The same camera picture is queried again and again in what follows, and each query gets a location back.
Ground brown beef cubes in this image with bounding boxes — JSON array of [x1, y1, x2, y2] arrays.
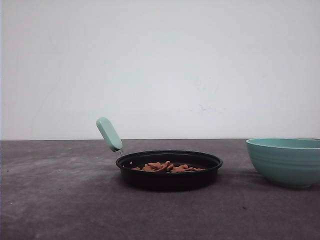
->
[[132, 161, 204, 173]]

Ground teal ceramic bowl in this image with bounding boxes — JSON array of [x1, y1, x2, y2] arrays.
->
[[246, 138, 320, 188]]

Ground black frying pan green handle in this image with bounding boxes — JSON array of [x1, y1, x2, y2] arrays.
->
[[96, 117, 223, 192]]

